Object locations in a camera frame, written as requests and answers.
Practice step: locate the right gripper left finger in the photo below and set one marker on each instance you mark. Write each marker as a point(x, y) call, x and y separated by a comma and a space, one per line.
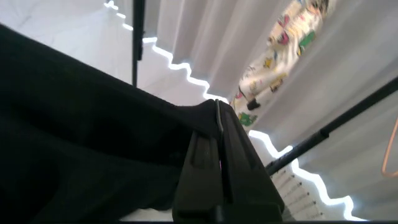
point(199, 180)

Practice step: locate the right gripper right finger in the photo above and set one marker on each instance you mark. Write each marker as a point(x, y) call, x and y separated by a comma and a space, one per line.
point(248, 183)

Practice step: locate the black garment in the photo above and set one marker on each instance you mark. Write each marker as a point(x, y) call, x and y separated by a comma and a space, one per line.
point(77, 140)

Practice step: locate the cream printed garment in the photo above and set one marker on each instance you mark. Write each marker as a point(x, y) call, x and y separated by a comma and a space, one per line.
point(280, 62)

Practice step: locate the black clothes rack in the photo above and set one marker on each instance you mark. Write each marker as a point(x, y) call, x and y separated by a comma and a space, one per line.
point(138, 46)

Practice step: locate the white curtain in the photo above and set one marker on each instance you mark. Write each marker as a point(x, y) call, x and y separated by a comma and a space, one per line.
point(217, 40)

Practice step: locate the white laundry basket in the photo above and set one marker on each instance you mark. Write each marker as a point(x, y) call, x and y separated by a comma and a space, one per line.
point(298, 196)

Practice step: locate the pink clothes hanger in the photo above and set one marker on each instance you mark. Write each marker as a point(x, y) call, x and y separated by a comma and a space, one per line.
point(388, 152)

